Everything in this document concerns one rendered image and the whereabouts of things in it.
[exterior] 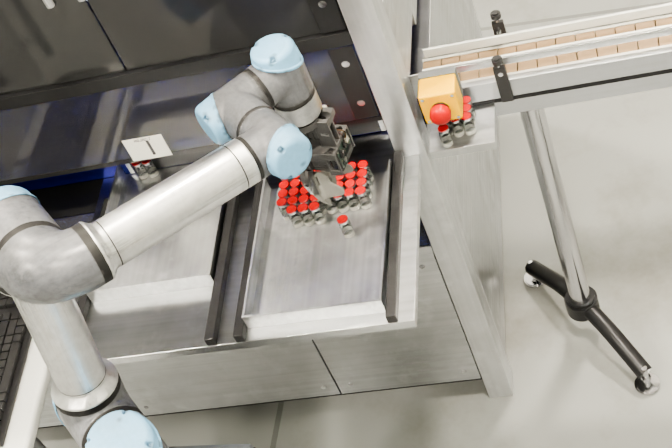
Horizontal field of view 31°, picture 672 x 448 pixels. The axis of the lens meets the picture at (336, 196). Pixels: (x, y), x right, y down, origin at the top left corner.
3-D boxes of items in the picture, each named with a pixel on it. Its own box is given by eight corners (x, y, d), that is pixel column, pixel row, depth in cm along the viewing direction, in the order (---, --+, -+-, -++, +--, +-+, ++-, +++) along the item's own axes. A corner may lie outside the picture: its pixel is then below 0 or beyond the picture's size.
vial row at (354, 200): (284, 213, 238) (276, 197, 235) (372, 200, 233) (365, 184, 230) (283, 221, 236) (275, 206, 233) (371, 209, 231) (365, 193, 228)
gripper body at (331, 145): (344, 179, 207) (322, 130, 198) (298, 178, 210) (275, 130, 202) (357, 146, 211) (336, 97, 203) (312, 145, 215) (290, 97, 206)
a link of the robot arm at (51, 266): (12, 294, 163) (308, 117, 178) (-18, 253, 171) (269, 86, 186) (43, 349, 171) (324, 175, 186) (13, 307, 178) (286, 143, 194)
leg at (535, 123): (564, 299, 304) (504, 78, 250) (601, 295, 302) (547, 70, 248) (567, 329, 298) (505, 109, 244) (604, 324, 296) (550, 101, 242)
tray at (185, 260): (124, 175, 260) (117, 164, 258) (237, 156, 253) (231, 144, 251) (92, 302, 237) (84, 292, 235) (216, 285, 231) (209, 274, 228)
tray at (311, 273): (269, 189, 244) (263, 178, 241) (394, 170, 237) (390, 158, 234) (248, 328, 221) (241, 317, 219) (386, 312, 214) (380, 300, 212)
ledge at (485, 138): (432, 109, 248) (430, 102, 247) (495, 98, 244) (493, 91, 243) (431, 159, 239) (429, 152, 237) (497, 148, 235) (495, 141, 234)
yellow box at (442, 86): (427, 99, 236) (417, 72, 231) (463, 92, 234) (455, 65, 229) (426, 126, 231) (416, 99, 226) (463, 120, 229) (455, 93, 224)
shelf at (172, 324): (107, 184, 263) (103, 178, 261) (422, 132, 244) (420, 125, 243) (58, 371, 231) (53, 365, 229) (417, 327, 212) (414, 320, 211)
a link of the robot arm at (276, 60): (235, 52, 193) (277, 22, 195) (258, 101, 201) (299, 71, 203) (260, 72, 188) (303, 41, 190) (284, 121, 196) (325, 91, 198)
